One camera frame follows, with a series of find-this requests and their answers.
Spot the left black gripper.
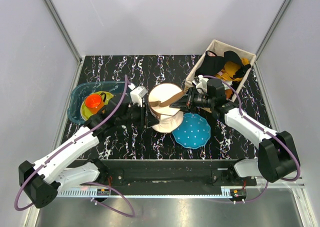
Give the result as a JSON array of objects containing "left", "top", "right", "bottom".
[{"left": 116, "top": 100, "right": 160, "bottom": 129}]

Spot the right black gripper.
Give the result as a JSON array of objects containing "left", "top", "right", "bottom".
[{"left": 169, "top": 86, "right": 215, "bottom": 115}]

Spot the cream round laundry bag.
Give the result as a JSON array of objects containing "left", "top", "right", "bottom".
[{"left": 148, "top": 83, "right": 184, "bottom": 133}]

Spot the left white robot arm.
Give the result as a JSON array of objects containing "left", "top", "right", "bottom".
[{"left": 18, "top": 99, "right": 160, "bottom": 209}]

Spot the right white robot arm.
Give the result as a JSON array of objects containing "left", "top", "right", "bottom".
[{"left": 169, "top": 75, "right": 301, "bottom": 186}]

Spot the blue polka dot plate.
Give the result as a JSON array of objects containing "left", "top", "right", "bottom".
[{"left": 172, "top": 113, "right": 211, "bottom": 150}]

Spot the teal plastic tub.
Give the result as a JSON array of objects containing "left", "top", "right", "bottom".
[{"left": 67, "top": 81, "right": 125, "bottom": 125}]

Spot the black garment in basket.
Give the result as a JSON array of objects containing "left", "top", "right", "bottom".
[{"left": 195, "top": 50, "right": 242, "bottom": 77}]

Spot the mustard yellow garment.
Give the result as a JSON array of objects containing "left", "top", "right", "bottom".
[{"left": 215, "top": 58, "right": 251, "bottom": 86}]

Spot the orange mug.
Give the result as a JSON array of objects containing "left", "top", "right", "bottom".
[{"left": 84, "top": 92, "right": 107, "bottom": 114}]

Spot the wicker basket with liner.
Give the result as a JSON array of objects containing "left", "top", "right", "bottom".
[{"left": 184, "top": 39, "right": 256, "bottom": 93}]

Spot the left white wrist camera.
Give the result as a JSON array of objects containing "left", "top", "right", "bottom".
[{"left": 130, "top": 86, "right": 148, "bottom": 107}]

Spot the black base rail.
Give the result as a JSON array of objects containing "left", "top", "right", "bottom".
[{"left": 59, "top": 158, "right": 258, "bottom": 195}]

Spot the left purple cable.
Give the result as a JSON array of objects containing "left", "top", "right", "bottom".
[{"left": 14, "top": 74, "right": 137, "bottom": 218}]

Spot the purple cable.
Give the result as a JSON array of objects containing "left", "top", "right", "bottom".
[
  {"left": 197, "top": 75, "right": 302, "bottom": 205},
  {"left": 14, "top": 74, "right": 137, "bottom": 218}
]

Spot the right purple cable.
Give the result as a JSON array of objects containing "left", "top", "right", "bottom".
[{"left": 197, "top": 75, "right": 302, "bottom": 205}]

